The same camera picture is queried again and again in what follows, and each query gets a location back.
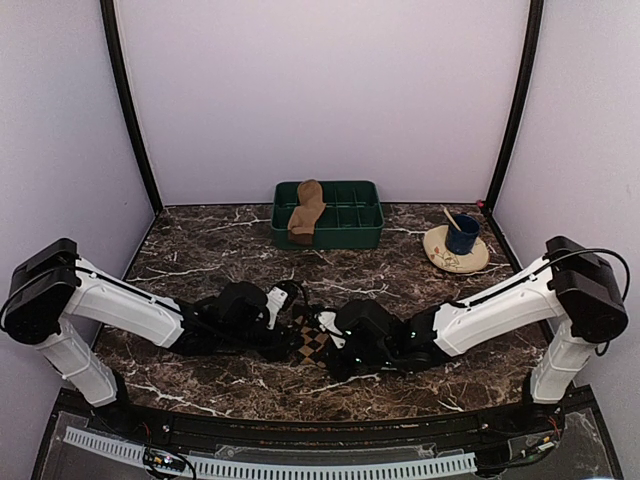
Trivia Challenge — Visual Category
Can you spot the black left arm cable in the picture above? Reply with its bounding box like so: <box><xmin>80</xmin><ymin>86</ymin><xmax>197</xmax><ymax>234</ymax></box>
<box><xmin>274</xmin><ymin>280</ymin><xmax>314</xmax><ymax>321</ymax></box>

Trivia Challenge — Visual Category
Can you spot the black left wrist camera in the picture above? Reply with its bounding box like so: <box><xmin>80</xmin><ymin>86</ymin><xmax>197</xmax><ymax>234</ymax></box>
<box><xmin>215</xmin><ymin>281</ymin><xmax>298</xmax><ymax>330</ymax></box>

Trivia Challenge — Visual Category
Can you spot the brown argyle sock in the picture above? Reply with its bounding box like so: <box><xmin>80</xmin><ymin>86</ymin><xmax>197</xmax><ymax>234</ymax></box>
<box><xmin>291</xmin><ymin>304</ymin><xmax>331</xmax><ymax>369</ymax></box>

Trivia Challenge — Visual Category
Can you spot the cream floral plate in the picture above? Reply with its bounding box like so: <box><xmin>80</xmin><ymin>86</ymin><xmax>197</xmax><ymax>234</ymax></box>
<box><xmin>422</xmin><ymin>224</ymin><xmax>491</xmax><ymax>274</ymax></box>

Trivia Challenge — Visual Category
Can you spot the tan brown sock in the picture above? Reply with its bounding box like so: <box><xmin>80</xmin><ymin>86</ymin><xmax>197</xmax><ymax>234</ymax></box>
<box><xmin>287</xmin><ymin>179</ymin><xmax>326</xmax><ymax>246</ymax></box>

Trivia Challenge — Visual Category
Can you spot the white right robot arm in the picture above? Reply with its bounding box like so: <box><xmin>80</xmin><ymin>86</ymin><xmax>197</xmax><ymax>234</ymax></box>
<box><xmin>314</xmin><ymin>236</ymin><xmax>630</xmax><ymax>434</ymax></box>

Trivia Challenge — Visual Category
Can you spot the black frame post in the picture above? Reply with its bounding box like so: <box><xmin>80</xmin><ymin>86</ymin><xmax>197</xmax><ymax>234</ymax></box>
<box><xmin>99</xmin><ymin>0</ymin><xmax>164</xmax><ymax>216</ymax></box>
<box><xmin>483</xmin><ymin>0</ymin><xmax>545</xmax><ymax>217</ymax></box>

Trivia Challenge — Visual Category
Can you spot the wooden spoon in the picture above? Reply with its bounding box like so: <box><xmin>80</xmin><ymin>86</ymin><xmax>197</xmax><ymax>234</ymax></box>
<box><xmin>443</xmin><ymin>207</ymin><xmax>462</xmax><ymax>232</ymax></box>

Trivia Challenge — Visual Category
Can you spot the black front table rail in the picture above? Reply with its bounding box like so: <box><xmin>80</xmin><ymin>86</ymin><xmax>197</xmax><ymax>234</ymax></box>
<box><xmin>131</xmin><ymin>404</ymin><xmax>564</xmax><ymax>450</ymax></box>

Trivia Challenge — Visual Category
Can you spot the black right frame post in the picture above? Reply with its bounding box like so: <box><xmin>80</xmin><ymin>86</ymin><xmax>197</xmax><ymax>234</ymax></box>
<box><xmin>483</xmin><ymin>0</ymin><xmax>545</xmax><ymax>217</ymax></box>

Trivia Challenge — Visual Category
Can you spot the white slotted cable duct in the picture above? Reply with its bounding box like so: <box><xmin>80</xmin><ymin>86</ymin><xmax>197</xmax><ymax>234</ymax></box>
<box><xmin>63</xmin><ymin>427</ymin><xmax>477</xmax><ymax>480</ymax></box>

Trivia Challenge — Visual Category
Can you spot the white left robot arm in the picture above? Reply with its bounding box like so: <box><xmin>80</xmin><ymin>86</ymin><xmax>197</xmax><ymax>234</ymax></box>
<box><xmin>1</xmin><ymin>238</ymin><xmax>302</xmax><ymax>436</ymax></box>

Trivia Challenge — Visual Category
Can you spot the dark blue mug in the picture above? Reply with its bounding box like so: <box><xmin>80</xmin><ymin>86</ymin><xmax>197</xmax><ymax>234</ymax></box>
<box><xmin>445</xmin><ymin>214</ymin><xmax>481</xmax><ymax>255</ymax></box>

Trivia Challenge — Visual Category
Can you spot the black left frame post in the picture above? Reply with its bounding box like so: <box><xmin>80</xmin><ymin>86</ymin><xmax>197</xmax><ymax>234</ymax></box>
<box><xmin>99</xmin><ymin>0</ymin><xmax>164</xmax><ymax>216</ymax></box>

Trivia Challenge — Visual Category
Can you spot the small circuit board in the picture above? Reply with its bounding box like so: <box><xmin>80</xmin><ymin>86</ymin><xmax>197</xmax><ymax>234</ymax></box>
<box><xmin>142</xmin><ymin>448</ymin><xmax>187</xmax><ymax>474</ymax></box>

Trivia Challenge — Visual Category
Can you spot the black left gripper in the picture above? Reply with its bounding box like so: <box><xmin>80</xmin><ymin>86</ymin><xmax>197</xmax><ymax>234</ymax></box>
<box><xmin>219</xmin><ymin>321</ymin><xmax>305</xmax><ymax>363</ymax></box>

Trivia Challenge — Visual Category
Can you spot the green compartment tray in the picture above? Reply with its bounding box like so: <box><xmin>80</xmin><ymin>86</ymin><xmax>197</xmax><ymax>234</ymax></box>
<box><xmin>271</xmin><ymin>180</ymin><xmax>384</xmax><ymax>250</ymax></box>

